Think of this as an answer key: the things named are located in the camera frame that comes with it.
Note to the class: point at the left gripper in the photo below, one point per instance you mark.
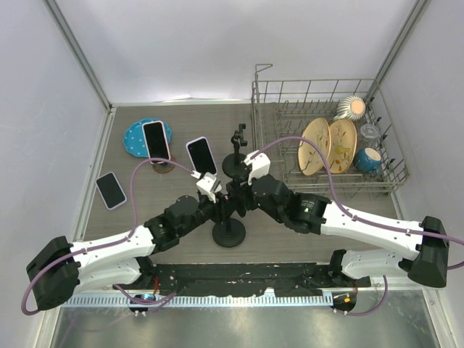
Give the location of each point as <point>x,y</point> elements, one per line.
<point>221,209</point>

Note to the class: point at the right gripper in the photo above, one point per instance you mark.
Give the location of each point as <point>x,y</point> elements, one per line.
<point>245,193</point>

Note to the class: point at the black stand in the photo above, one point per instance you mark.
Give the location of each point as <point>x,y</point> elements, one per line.
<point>229,233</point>
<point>233,165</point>

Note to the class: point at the black stand front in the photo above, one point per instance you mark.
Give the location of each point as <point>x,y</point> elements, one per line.
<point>233,165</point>

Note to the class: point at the pink case phone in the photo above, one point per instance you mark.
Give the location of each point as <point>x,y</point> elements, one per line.
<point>156,141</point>

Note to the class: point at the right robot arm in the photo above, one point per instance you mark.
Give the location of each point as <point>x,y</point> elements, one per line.
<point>418,249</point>

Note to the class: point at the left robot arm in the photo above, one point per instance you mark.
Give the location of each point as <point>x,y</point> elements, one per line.
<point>58,269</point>

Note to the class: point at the lilac case phone on white stand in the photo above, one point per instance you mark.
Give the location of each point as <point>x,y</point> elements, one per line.
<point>201,157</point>

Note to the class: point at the round wooden phone stand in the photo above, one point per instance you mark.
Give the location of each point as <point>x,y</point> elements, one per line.
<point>162,167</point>

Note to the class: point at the left yellow bird plate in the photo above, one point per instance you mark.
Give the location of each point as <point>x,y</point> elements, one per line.
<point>318,132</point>

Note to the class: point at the yellow bird plate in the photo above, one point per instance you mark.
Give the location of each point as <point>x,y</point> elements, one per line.
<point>343,145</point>
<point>318,132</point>

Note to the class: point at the blue dotted plate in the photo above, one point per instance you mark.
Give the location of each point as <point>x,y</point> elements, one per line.
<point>133,139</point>

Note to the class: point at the metal dish rack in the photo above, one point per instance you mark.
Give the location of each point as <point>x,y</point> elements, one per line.
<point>284,108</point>

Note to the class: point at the right yellow bird plate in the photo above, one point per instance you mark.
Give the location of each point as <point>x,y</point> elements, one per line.
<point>343,145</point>

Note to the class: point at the blue mug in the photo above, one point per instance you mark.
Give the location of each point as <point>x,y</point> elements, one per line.
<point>368,161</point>

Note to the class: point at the white ribbed cup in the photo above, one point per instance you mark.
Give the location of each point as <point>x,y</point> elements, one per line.
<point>352,108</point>

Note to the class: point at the clear glass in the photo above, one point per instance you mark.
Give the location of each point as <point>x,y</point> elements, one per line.
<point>370,135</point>

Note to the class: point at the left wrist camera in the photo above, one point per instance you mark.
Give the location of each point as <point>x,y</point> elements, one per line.
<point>207,184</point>

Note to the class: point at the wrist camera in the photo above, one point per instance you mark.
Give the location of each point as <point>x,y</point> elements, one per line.
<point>207,184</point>
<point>258,164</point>

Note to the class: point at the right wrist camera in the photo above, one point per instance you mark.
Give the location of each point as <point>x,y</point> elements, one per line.
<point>258,164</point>

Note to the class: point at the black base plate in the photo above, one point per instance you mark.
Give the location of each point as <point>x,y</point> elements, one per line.
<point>243,280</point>

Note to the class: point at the white cable duct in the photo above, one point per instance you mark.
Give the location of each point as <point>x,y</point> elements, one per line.
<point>266,300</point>

